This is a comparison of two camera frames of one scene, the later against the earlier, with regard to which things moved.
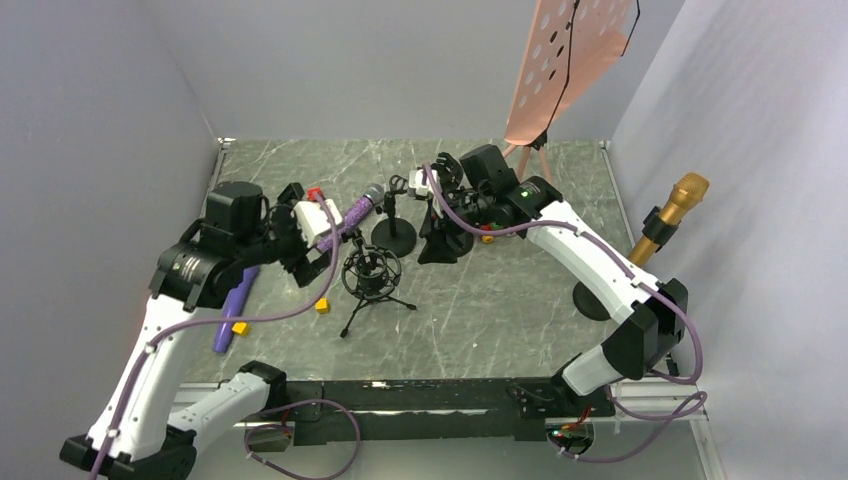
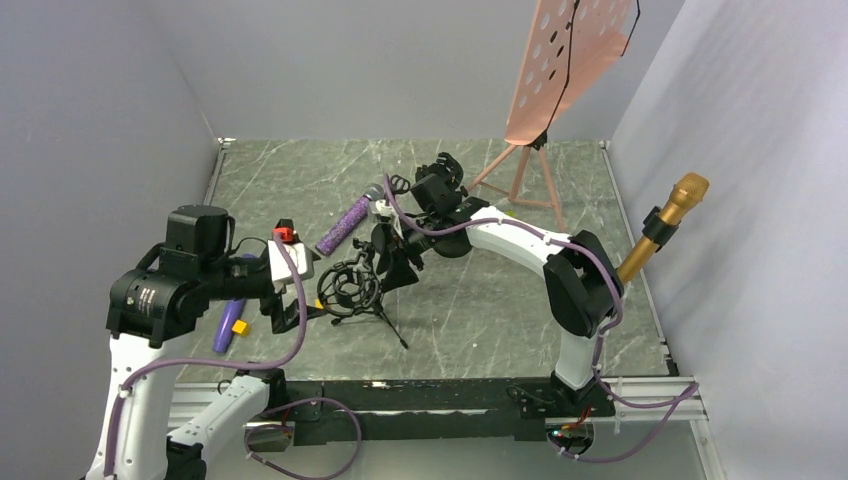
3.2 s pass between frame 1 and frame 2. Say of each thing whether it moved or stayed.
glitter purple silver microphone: stayed
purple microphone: stayed
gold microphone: stayed
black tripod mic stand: moved
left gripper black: moved
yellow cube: stayed
